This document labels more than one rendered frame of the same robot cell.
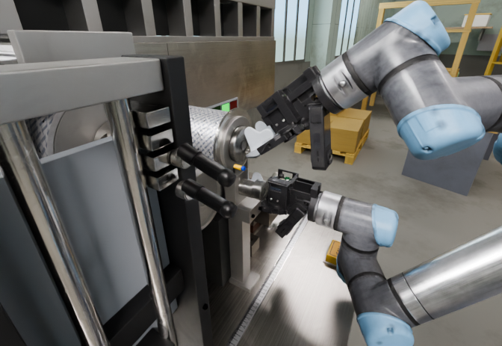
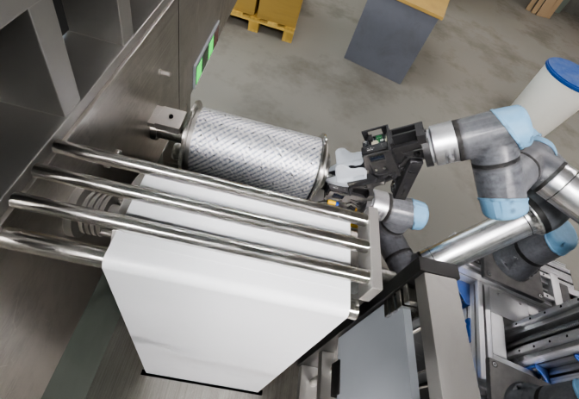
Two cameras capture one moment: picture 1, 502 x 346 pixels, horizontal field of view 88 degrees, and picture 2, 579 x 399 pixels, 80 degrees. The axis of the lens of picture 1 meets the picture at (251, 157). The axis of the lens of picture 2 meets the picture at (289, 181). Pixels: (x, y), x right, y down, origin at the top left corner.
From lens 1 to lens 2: 51 cm
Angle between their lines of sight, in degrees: 39
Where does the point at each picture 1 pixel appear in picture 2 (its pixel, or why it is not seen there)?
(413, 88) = (504, 183)
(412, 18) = (519, 133)
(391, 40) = (500, 142)
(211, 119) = (303, 157)
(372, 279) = (407, 254)
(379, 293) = not seen: hidden behind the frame
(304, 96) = (407, 150)
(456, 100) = (524, 194)
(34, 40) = (379, 282)
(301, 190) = (356, 192)
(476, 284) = (474, 257)
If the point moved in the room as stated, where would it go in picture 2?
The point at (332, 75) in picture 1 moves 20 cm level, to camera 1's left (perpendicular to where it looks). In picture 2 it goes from (445, 150) to (349, 167)
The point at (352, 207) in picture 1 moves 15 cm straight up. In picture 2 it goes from (400, 207) to (433, 167)
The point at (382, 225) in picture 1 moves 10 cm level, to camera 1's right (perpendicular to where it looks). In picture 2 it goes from (420, 219) to (449, 210)
